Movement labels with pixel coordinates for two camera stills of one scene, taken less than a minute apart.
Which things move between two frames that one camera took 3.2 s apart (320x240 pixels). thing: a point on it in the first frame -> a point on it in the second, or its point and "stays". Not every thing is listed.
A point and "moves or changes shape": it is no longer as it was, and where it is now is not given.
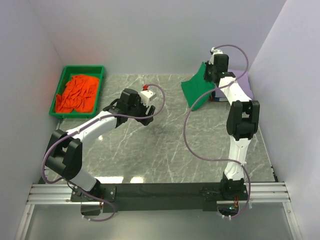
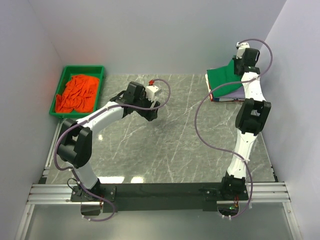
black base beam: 155,197 stays
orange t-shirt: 79,95 stays
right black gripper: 207,65 -> 235,61
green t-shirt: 196,87 moves or changes shape
